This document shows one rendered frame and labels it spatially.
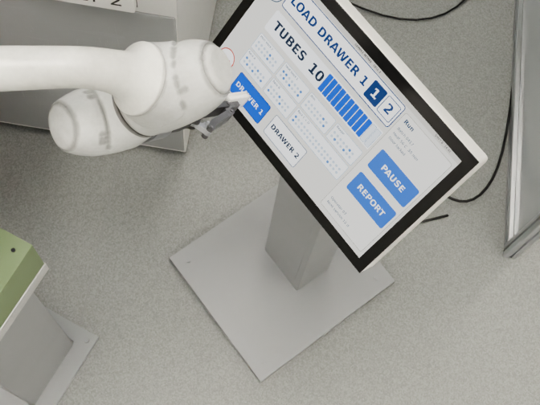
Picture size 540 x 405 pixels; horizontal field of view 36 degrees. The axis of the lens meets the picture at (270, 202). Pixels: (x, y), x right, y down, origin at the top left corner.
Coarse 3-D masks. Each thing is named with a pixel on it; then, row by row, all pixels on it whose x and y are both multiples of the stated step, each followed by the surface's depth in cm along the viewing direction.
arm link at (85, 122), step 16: (64, 96) 120; (80, 96) 120; (96, 96) 121; (112, 96) 119; (64, 112) 119; (80, 112) 118; (96, 112) 119; (112, 112) 119; (64, 128) 119; (80, 128) 118; (96, 128) 119; (112, 128) 120; (128, 128) 120; (64, 144) 120; (80, 144) 120; (96, 144) 121; (112, 144) 122; (128, 144) 123
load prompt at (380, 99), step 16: (288, 0) 148; (304, 0) 146; (304, 16) 147; (320, 16) 145; (320, 32) 146; (336, 32) 144; (320, 48) 146; (336, 48) 145; (352, 48) 143; (336, 64) 145; (352, 64) 143; (368, 64) 142; (352, 80) 144; (368, 80) 142; (368, 96) 143; (384, 96) 141; (384, 112) 142; (400, 112) 140
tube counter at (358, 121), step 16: (320, 64) 147; (320, 80) 148; (336, 80) 146; (336, 96) 146; (352, 96) 145; (336, 112) 147; (352, 112) 145; (352, 128) 146; (368, 128) 144; (368, 144) 145
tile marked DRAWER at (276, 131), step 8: (272, 120) 155; (280, 120) 154; (264, 128) 156; (272, 128) 155; (280, 128) 154; (272, 136) 156; (280, 136) 155; (288, 136) 154; (280, 144) 155; (288, 144) 154; (296, 144) 153; (280, 152) 155; (288, 152) 154; (296, 152) 153; (304, 152) 152; (288, 160) 155; (296, 160) 154
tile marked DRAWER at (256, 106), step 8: (240, 72) 157; (240, 80) 158; (248, 80) 156; (232, 88) 159; (240, 88) 158; (248, 88) 157; (256, 96) 156; (248, 104) 158; (256, 104) 156; (264, 104) 155; (248, 112) 158; (256, 112) 157; (264, 112) 156; (256, 120) 157
